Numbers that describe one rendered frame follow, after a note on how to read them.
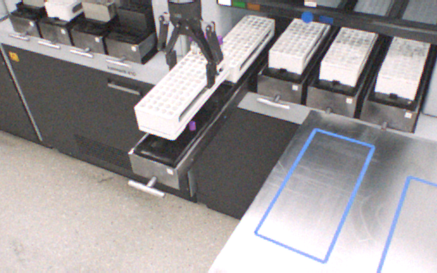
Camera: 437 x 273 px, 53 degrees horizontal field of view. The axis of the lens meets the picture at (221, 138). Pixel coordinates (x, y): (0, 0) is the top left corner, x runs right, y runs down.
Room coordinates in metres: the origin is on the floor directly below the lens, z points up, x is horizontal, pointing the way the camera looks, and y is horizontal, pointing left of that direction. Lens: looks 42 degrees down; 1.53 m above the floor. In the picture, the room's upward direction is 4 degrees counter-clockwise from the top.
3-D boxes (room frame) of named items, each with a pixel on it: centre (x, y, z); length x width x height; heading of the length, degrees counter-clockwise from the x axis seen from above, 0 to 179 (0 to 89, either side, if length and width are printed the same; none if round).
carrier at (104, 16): (1.45, 0.40, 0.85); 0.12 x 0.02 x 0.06; 62
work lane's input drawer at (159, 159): (1.01, 0.01, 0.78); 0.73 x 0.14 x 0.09; 151
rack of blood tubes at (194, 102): (0.90, 0.08, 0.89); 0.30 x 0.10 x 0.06; 151
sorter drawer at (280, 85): (1.31, -0.33, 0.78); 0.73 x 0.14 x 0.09; 151
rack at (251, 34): (1.17, -0.08, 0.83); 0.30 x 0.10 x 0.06; 151
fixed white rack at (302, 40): (1.19, -0.26, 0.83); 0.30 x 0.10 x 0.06; 151
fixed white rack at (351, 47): (1.12, -0.40, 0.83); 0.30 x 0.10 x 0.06; 151
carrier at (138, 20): (1.38, 0.27, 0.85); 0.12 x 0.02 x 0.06; 61
